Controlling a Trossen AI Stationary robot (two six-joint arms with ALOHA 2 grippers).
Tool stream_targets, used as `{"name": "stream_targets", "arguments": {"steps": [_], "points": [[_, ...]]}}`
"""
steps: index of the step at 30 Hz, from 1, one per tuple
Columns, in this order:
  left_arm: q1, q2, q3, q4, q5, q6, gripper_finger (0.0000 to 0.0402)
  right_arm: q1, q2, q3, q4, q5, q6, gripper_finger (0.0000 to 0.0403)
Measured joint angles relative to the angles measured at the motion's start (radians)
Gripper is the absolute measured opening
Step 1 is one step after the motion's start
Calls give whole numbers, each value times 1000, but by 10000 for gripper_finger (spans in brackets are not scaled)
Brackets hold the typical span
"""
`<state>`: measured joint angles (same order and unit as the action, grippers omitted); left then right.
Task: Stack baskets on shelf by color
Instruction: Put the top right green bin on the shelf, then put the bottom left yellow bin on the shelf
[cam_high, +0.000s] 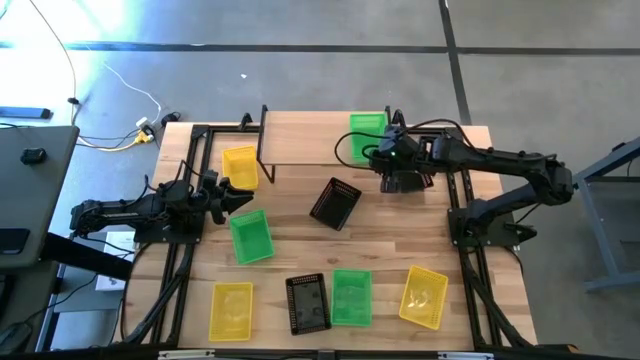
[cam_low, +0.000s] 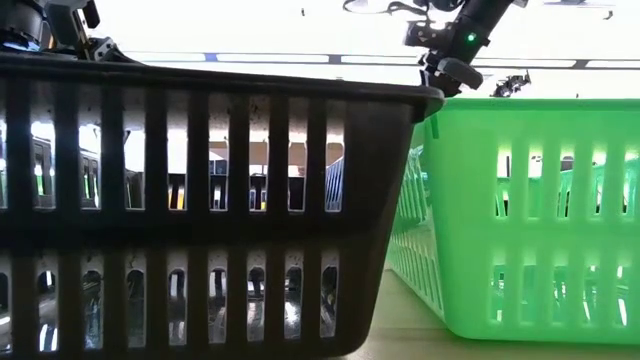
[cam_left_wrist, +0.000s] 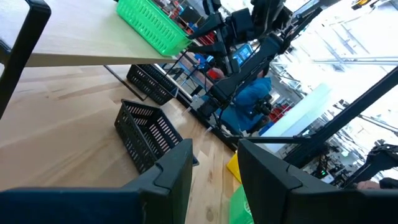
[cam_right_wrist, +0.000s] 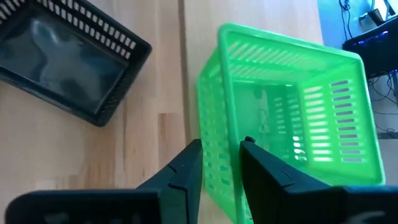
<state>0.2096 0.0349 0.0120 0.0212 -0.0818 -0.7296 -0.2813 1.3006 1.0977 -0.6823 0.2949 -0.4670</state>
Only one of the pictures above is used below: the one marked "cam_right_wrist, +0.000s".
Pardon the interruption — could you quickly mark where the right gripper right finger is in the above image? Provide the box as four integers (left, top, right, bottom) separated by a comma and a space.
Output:
238, 136, 398, 224

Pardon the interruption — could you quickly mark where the black floor cable bundle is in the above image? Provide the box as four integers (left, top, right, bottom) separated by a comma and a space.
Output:
368, 73, 398, 139

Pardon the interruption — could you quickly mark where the green slotted plastic basket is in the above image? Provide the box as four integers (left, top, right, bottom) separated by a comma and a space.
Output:
196, 23, 386, 224

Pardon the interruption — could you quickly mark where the black slotted plastic basket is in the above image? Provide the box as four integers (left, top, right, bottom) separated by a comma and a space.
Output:
0, 0, 153, 128

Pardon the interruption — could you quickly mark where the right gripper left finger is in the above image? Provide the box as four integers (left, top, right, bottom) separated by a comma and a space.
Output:
4, 138, 204, 224

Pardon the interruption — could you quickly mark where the small black box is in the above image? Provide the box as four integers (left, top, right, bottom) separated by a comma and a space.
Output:
368, 8, 386, 26

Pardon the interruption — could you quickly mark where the black lit computer case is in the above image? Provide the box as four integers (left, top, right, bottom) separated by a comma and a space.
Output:
341, 17, 398, 78

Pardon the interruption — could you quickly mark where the black hanging cable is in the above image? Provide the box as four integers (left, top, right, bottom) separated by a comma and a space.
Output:
338, 0, 354, 40

